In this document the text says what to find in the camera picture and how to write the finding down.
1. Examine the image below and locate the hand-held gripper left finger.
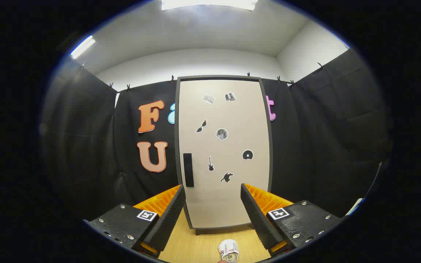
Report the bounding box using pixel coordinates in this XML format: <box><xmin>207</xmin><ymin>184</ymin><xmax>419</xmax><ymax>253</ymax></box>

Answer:
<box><xmin>83</xmin><ymin>184</ymin><xmax>186</xmax><ymax>258</ymax></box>

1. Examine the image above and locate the ceiling light strip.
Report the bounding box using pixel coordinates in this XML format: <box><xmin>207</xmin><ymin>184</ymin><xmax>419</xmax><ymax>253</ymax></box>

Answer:
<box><xmin>70</xmin><ymin>35</ymin><xmax>96</xmax><ymax>60</ymax></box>

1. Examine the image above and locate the black backdrop cloth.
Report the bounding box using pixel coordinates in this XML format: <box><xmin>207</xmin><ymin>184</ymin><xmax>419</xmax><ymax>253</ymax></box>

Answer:
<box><xmin>41</xmin><ymin>46</ymin><xmax>394</xmax><ymax>223</ymax></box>

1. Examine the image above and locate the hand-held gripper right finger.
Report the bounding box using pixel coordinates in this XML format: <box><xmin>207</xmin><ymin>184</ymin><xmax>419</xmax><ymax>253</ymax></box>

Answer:
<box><xmin>240</xmin><ymin>183</ymin><xmax>344</xmax><ymax>258</ymax></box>

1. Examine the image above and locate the ceiling light panel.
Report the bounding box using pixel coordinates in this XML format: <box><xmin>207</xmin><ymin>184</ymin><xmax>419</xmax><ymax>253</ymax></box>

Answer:
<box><xmin>160</xmin><ymin>0</ymin><xmax>258</xmax><ymax>11</ymax></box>

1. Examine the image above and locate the white canvas shoe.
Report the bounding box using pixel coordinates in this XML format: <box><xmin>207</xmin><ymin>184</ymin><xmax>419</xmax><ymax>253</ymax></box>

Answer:
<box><xmin>218</xmin><ymin>239</ymin><xmax>240</xmax><ymax>263</ymax></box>

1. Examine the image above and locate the beige shoe cabinet door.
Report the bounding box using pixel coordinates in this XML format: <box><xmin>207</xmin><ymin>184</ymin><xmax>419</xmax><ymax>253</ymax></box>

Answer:
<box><xmin>178</xmin><ymin>79</ymin><xmax>271</xmax><ymax>229</ymax></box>

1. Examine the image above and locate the grey shoe cabinet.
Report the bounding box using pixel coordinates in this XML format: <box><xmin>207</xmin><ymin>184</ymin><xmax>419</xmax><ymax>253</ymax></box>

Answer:
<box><xmin>174</xmin><ymin>75</ymin><xmax>274</xmax><ymax>236</ymax></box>

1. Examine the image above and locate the black door handle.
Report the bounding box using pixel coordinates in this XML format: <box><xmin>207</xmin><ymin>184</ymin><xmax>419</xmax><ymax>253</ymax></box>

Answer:
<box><xmin>183</xmin><ymin>153</ymin><xmax>195</xmax><ymax>188</ymax></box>

